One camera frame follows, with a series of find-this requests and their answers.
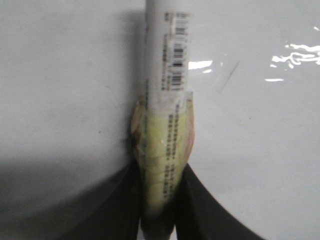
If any white marker with yellow tape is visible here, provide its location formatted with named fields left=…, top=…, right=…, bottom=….
left=130, top=0, right=195, bottom=240

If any white whiteboard with aluminium frame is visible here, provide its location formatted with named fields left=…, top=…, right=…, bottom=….
left=0, top=0, right=320, bottom=240

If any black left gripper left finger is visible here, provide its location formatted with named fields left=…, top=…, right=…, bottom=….
left=38, top=160, right=142, bottom=240

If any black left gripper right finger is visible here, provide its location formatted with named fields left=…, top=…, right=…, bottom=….
left=175, top=164, right=263, bottom=240

